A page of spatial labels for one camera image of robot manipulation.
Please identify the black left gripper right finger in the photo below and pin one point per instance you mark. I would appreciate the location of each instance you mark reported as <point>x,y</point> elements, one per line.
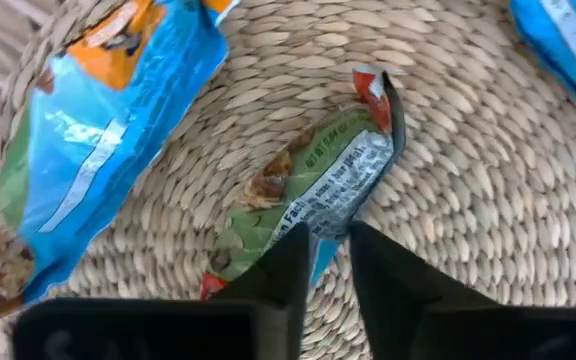
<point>408,310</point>

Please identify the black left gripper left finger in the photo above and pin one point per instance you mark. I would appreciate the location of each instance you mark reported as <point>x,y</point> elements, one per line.
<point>283,300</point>

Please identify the green red granola bar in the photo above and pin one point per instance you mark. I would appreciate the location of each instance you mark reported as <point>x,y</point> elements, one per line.
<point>318,170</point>

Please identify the blue orange granola bar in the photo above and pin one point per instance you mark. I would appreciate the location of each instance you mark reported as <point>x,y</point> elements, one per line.
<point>118,125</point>

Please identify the blue wrapper granola bar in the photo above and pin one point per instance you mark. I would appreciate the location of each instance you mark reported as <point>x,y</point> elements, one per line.
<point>568,45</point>

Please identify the round woven straw placemat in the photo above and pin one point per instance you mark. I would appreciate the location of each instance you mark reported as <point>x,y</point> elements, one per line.
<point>468,175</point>

